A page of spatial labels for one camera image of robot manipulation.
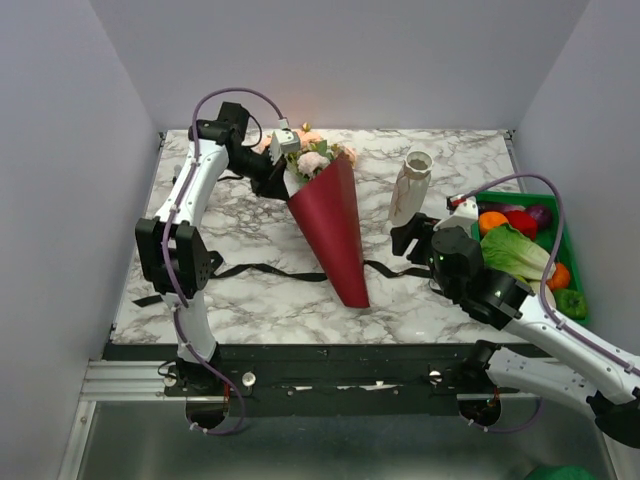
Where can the black ribbon gold lettering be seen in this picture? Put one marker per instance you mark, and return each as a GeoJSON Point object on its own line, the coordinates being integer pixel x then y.
{"type": "Point", "coordinates": [308, 277]}

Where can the green plastic basket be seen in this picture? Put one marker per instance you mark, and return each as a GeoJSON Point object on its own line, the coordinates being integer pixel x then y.
{"type": "Point", "coordinates": [559, 250]}

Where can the green object bottom edge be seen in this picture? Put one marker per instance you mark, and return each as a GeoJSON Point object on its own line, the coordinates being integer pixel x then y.
{"type": "Point", "coordinates": [560, 473]}

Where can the pale pink flower stem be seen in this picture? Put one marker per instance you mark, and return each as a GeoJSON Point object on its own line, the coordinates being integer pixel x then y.
{"type": "Point", "coordinates": [304, 165]}

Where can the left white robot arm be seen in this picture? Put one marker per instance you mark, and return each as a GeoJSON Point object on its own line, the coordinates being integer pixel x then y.
{"type": "Point", "coordinates": [172, 252]}

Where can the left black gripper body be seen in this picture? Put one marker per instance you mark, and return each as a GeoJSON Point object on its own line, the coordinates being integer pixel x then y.
{"type": "Point", "coordinates": [258, 168]}

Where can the purple onion toy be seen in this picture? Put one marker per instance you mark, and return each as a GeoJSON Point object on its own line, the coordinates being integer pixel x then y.
{"type": "Point", "coordinates": [542, 215]}

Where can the green bell pepper toy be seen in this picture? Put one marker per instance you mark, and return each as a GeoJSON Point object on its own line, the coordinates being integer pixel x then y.
{"type": "Point", "coordinates": [571, 303]}

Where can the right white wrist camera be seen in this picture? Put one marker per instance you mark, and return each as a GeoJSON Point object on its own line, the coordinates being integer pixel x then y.
{"type": "Point", "coordinates": [463, 212]}

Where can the white radish toy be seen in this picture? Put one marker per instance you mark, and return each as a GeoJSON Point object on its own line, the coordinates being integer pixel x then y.
{"type": "Point", "coordinates": [543, 292]}

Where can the green lettuce toy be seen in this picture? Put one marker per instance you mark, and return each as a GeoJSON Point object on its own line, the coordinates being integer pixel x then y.
{"type": "Point", "coordinates": [508, 250]}

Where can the dark purple eggplant toy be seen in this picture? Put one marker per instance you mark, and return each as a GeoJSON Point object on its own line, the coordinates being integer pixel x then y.
{"type": "Point", "coordinates": [504, 208]}

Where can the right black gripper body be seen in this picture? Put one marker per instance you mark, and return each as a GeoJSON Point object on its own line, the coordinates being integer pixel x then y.
{"type": "Point", "coordinates": [423, 254]}

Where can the white ribbed ceramic vase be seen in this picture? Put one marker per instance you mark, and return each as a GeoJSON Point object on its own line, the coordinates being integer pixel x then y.
{"type": "Point", "coordinates": [410, 187]}

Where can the red pepper toy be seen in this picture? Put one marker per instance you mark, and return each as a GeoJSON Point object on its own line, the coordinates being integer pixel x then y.
{"type": "Point", "coordinates": [523, 222]}

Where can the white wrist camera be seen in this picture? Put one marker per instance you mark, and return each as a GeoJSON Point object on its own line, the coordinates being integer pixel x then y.
{"type": "Point", "coordinates": [283, 142]}
{"type": "Point", "coordinates": [463, 212]}

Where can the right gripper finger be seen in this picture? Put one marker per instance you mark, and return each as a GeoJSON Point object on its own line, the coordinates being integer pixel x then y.
{"type": "Point", "coordinates": [424, 223]}
{"type": "Point", "coordinates": [401, 239]}

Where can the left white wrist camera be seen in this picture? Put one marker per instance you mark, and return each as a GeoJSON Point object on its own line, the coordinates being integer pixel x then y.
{"type": "Point", "coordinates": [283, 142]}

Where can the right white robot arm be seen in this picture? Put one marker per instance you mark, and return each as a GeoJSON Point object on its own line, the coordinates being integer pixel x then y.
{"type": "Point", "coordinates": [589, 375]}

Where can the orange fruit toy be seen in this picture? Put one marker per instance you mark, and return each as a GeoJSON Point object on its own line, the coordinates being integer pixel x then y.
{"type": "Point", "coordinates": [489, 220]}

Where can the dark red wrapping paper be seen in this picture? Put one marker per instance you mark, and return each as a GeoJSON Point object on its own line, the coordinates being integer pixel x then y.
{"type": "Point", "coordinates": [326, 212]}

